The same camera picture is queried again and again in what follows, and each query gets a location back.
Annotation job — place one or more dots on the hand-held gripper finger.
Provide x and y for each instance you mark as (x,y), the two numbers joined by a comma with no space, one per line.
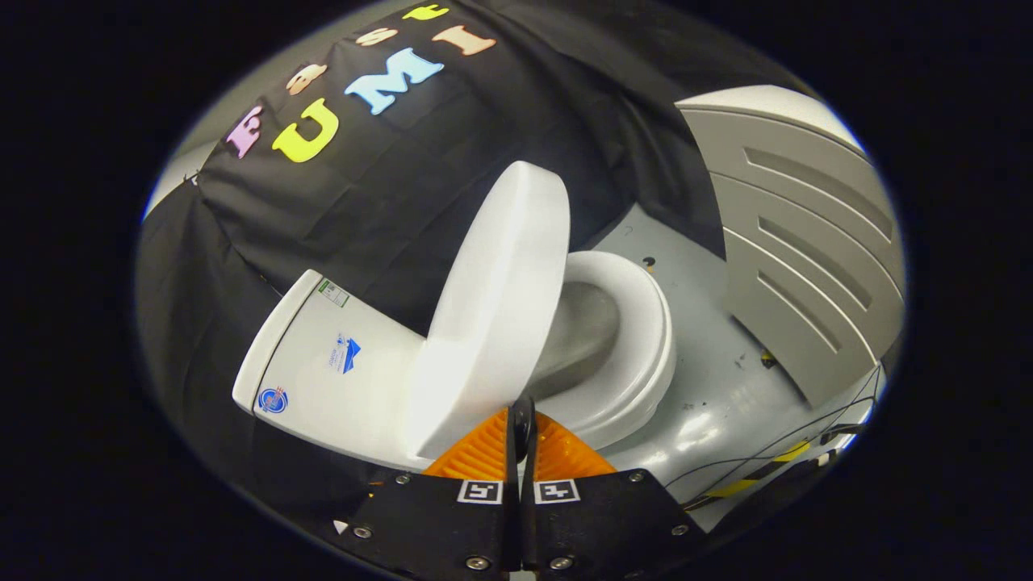
(512,524)
(529,524)

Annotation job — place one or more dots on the white toilet lid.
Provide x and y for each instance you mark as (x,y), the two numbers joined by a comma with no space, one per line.
(492,307)

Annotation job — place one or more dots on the white toilet seat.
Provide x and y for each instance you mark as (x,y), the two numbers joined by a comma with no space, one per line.
(646,347)

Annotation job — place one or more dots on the white toilet with tank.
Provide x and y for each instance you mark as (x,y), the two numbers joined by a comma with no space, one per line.
(323,379)

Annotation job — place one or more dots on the black backdrop cloth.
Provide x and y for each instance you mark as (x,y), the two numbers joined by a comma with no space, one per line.
(379,202)

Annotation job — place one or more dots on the white drawer cabinet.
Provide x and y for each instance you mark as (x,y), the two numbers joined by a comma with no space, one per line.
(807,266)

